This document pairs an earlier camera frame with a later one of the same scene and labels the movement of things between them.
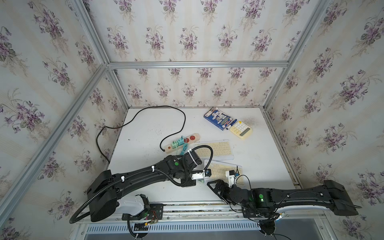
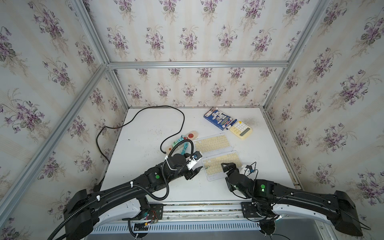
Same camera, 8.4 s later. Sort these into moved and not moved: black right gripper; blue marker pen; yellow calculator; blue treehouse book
Moved: black right gripper
Not moved: blue marker pen; blue treehouse book; yellow calculator
